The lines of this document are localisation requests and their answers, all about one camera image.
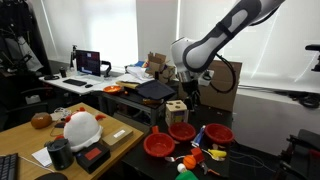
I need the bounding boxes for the yellow banana toy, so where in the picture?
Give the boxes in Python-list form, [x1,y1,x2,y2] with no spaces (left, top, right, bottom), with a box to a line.
[207,149,228,159]

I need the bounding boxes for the black headphones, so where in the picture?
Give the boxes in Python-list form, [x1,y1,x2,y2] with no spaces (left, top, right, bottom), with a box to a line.
[43,74,61,81]

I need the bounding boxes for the black metal cart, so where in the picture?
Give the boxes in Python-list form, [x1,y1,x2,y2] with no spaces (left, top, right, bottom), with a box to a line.
[90,89,167,127]

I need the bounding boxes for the red plastic bowl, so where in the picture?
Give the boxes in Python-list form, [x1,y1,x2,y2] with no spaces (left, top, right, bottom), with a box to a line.
[168,121,197,142]
[204,123,235,145]
[143,132,176,158]

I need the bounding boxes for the black cable bundle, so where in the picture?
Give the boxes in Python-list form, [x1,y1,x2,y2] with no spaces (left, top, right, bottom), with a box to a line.
[287,90,320,110]

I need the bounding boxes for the wooden desk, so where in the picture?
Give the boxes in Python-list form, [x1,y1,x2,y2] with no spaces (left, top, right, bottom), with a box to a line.
[0,102,145,180]

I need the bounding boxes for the flat cardboard box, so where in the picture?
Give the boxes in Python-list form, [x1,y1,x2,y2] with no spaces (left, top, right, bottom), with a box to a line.
[100,125,135,151]

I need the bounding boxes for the black cup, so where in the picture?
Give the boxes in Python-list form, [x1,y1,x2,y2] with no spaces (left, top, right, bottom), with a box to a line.
[58,66,68,79]

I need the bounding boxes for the wooden shape sorter box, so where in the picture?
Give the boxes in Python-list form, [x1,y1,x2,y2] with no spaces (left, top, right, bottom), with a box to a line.
[164,99,190,127]

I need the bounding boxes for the black camera on stand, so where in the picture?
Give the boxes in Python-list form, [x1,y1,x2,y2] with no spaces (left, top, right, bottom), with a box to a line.
[304,43,320,73]

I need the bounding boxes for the small open cardboard box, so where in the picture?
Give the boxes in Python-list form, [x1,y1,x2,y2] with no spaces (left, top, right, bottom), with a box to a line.
[145,51,177,84]

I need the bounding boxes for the orange ball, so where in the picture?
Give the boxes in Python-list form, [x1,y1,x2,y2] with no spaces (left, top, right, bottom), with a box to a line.
[182,154,198,170]

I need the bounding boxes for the green plastic toy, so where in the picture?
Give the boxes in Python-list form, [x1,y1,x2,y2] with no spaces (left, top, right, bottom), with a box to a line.
[174,170,200,180]

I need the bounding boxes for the black keyboard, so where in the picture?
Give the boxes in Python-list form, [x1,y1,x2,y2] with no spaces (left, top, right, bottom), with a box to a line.
[62,78,88,87]
[0,152,20,180]

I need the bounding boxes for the brown ball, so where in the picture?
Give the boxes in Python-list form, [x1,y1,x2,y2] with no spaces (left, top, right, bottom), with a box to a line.
[30,112,54,130]

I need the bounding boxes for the black equipment frame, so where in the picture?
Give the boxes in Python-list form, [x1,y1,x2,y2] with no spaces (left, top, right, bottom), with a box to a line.
[275,128,320,180]

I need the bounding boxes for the lit computer monitor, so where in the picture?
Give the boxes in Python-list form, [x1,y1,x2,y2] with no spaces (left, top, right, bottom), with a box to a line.
[75,49,102,78]

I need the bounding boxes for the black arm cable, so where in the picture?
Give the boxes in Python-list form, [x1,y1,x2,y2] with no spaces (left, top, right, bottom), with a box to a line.
[209,53,238,95]

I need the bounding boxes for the black round pad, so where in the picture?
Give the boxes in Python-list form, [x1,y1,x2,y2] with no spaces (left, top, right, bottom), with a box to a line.
[34,171,69,180]

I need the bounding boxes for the black office chair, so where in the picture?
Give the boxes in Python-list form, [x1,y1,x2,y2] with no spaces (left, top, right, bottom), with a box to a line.
[0,85,50,132]

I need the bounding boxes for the small white ball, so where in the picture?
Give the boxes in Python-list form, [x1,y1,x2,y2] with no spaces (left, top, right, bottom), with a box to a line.
[176,163,188,174]

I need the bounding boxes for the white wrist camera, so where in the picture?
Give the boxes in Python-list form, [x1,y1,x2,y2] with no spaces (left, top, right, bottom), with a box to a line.
[198,69,215,87]

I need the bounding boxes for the small white container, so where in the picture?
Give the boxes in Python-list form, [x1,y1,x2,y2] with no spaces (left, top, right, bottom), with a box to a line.
[25,94,42,105]

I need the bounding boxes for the orange handled pliers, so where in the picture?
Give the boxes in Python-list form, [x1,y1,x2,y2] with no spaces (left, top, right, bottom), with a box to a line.
[199,161,222,177]

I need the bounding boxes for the large cardboard box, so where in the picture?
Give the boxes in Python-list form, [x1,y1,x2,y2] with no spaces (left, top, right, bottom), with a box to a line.
[199,59,243,113]

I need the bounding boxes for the orange bowl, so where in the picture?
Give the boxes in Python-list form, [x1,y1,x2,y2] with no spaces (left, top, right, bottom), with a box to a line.
[102,85,124,95]

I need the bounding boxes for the black webcam stand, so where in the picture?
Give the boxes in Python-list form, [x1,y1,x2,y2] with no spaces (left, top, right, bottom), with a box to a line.
[69,44,78,70]

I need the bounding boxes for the thin floor cables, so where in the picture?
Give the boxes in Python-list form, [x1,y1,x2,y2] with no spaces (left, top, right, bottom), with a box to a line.
[229,149,269,172]

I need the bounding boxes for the white paper sheet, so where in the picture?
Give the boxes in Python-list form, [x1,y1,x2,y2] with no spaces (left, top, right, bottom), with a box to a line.
[31,146,53,168]

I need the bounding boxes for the tan cardboard piece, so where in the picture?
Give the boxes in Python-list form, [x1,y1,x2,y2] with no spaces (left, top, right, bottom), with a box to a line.
[115,80,140,91]

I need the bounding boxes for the black box red label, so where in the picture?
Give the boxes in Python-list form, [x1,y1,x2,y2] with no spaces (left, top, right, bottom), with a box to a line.
[75,142,112,175]

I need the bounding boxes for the white desk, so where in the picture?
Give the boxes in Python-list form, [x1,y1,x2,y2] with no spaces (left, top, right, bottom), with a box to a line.
[38,70,131,98]

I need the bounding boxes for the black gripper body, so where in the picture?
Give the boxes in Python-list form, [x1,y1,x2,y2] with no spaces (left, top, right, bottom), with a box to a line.
[179,71,202,99]

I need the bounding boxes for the black mug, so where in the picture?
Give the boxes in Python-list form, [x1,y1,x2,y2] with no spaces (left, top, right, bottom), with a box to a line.
[45,138,75,171]

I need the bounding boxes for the white plush chicken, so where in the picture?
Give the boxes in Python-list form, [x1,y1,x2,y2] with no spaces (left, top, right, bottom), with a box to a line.
[54,106,107,153]

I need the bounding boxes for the white paper pile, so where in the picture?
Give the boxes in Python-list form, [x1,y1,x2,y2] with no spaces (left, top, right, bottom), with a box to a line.
[125,65,155,85]

